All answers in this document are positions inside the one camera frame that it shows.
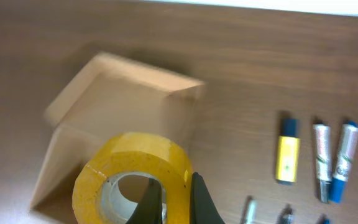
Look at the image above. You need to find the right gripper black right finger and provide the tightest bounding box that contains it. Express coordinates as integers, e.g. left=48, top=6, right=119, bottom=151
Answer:
left=190, top=172, right=224, bottom=224

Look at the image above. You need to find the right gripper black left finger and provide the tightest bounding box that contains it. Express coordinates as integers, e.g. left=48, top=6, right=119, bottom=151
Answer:
left=126, top=179, right=163, bottom=224

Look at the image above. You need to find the yellow tape roll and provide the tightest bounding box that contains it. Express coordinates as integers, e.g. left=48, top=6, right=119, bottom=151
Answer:
left=72, top=133, right=193, bottom=223

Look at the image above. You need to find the yellow highlighter black cap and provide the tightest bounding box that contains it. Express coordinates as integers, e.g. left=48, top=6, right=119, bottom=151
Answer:
left=275, top=118, right=300, bottom=185

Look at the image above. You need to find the brown cardboard box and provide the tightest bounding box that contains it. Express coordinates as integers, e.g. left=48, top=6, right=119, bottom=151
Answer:
left=30, top=53, right=204, bottom=213

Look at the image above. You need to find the black whiteboard marker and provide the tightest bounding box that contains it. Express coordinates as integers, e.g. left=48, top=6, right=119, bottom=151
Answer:
left=313, top=123, right=332, bottom=203

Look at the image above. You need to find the black sharpie marker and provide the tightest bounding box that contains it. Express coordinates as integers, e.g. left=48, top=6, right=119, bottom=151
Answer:
left=242, top=199, right=257, bottom=224

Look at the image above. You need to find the black gel pen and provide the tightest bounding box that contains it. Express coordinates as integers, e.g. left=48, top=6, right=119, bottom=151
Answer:
left=278, top=212, right=294, bottom=224

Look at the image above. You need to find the blue gel pen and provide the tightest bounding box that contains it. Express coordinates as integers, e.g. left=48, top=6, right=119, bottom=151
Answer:
left=321, top=219, right=331, bottom=224

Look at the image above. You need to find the blue whiteboard marker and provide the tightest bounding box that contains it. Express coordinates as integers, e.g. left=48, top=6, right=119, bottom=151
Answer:
left=329, top=121, right=358, bottom=203

